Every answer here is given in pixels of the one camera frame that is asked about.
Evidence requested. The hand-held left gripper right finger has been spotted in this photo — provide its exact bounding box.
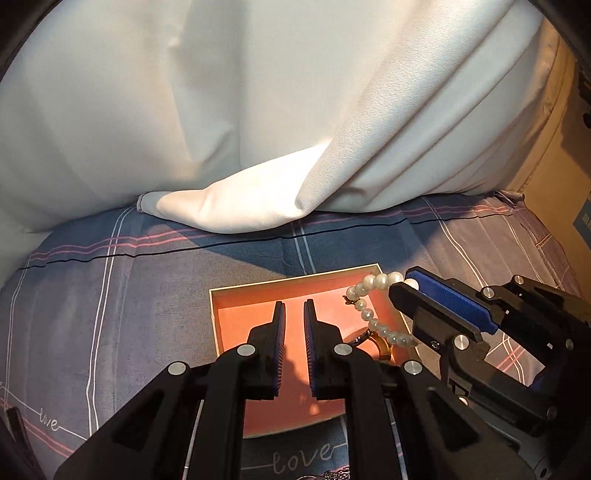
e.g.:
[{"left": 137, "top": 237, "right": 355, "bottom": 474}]
[{"left": 302, "top": 299, "right": 539, "bottom": 480}]

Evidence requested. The white pearl bracelet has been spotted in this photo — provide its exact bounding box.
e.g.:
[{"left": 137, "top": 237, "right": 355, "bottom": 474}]
[{"left": 344, "top": 271, "right": 420, "bottom": 349}]

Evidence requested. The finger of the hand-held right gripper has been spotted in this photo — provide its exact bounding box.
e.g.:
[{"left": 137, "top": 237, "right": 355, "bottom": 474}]
[
  {"left": 389, "top": 281, "right": 492, "bottom": 384},
  {"left": 404, "top": 267, "right": 527, "bottom": 337}
]

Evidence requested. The orange jewelry box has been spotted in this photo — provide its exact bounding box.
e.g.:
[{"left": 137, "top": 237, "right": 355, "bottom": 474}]
[{"left": 209, "top": 263, "right": 421, "bottom": 439}]

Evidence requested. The white curtain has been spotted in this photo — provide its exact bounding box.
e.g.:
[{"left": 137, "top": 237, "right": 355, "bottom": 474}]
[{"left": 0, "top": 0, "right": 561, "bottom": 234}]

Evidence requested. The cardboard box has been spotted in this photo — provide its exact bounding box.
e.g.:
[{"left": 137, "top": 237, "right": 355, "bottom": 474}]
[{"left": 503, "top": 37, "right": 591, "bottom": 296}]

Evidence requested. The amber stone ring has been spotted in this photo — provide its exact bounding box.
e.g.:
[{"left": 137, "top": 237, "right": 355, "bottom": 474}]
[{"left": 344, "top": 330, "right": 395, "bottom": 363}]

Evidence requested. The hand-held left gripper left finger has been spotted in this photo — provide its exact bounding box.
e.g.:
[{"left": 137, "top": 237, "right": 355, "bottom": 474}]
[{"left": 54, "top": 301, "right": 287, "bottom": 480}]

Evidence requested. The blue plaid bedsheet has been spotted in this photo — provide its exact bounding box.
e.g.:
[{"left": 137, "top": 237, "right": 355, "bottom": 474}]
[{"left": 0, "top": 189, "right": 587, "bottom": 480}]

